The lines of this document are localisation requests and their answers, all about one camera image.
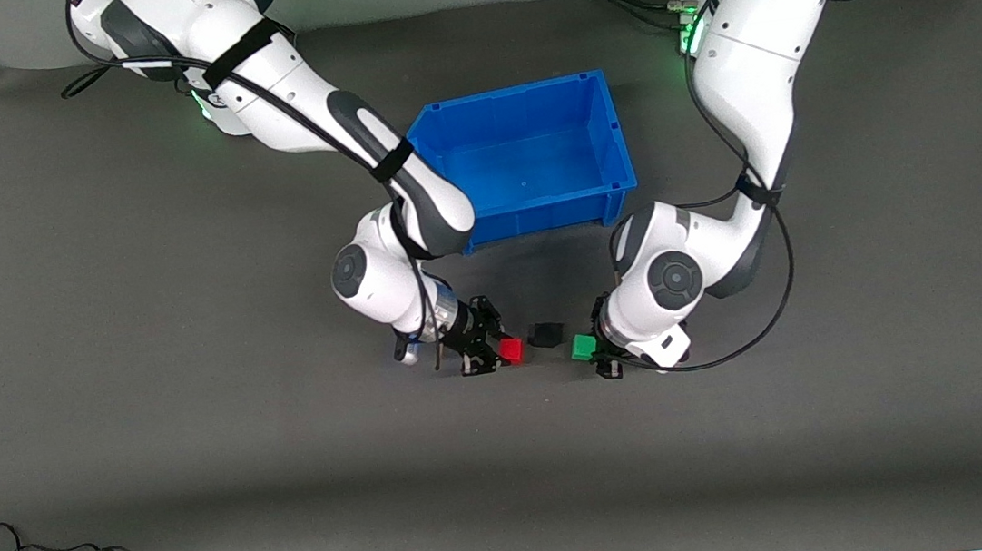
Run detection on black base cable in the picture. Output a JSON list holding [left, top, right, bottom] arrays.
[[566, 0, 696, 42]]

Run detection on blue plastic bin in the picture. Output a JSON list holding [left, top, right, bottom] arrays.
[[401, 66, 644, 261]]

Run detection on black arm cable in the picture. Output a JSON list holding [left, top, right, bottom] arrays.
[[52, 0, 447, 409], [581, 0, 808, 380]]

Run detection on black cube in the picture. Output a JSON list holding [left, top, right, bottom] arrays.
[[526, 320, 566, 352]]

